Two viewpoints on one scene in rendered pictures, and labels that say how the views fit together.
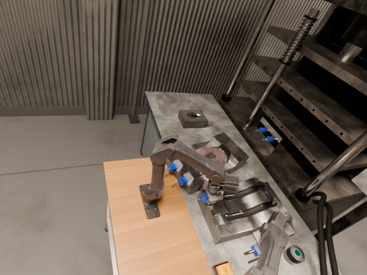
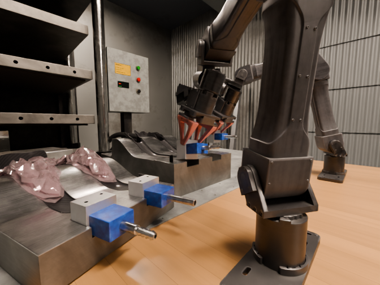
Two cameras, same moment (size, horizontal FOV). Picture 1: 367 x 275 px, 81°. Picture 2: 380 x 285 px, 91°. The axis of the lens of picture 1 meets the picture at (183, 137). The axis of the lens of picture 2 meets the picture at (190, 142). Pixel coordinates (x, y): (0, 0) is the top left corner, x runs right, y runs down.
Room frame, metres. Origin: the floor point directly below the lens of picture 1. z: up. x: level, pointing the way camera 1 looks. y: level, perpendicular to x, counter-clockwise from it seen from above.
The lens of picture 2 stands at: (0.80, 0.27, 0.99)
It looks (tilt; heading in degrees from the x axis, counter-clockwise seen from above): 6 degrees down; 257
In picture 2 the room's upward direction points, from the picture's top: straight up
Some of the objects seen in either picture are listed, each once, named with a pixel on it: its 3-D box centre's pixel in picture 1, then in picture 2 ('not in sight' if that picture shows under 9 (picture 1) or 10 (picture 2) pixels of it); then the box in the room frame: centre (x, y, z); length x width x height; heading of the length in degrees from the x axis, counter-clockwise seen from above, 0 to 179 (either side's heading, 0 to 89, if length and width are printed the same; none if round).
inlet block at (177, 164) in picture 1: (171, 168); (117, 223); (0.84, 0.01, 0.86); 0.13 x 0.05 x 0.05; 139
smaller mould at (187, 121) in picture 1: (193, 118); not in sight; (1.43, -0.02, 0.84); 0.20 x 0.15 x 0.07; 122
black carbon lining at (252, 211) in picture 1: (248, 199); (158, 143); (0.76, -0.45, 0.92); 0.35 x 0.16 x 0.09; 122
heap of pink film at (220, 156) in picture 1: (211, 156); (53, 164); (1.01, -0.21, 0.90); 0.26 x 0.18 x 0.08; 139
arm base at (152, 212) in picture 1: (150, 196); (279, 236); (0.62, 0.06, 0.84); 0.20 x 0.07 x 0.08; 34
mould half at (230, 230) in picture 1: (247, 205); (158, 155); (0.76, -0.47, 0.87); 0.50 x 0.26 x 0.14; 122
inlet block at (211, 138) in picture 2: (255, 250); (223, 136); (0.49, -0.47, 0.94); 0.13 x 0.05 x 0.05; 122
